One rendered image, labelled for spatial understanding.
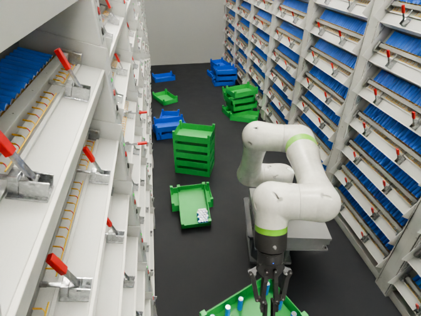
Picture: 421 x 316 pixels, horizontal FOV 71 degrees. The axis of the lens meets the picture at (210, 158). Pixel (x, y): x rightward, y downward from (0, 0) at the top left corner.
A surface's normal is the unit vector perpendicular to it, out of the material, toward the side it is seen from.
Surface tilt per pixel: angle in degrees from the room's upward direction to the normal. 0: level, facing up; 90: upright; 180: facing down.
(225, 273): 0
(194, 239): 0
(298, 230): 2
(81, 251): 18
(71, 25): 90
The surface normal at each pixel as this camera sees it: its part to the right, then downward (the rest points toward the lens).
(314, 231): 0.04, -0.83
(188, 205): 0.07, -0.56
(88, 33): 0.17, 0.56
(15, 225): 0.30, -0.81
